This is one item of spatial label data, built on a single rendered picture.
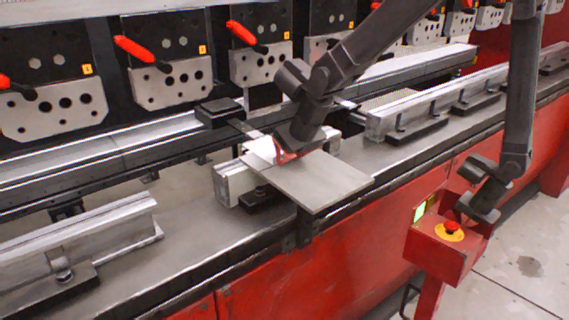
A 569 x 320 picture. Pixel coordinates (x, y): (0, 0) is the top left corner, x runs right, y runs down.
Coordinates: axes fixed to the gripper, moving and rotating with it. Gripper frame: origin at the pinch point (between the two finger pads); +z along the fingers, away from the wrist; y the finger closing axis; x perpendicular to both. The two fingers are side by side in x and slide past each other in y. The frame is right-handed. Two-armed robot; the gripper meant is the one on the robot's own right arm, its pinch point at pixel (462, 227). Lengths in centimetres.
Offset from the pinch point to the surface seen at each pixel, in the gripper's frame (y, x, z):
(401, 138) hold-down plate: 30.2, -7.3, -8.1
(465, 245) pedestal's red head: -3.5, 11.7, -5.2
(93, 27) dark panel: 103, 56, -23
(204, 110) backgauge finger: 70, 41, -10
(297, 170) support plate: 32, 42, -18
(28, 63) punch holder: 54, 83, -42
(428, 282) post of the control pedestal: -2.8, 8.2, 18.1
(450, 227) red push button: 1.9, 11.5, -6.7
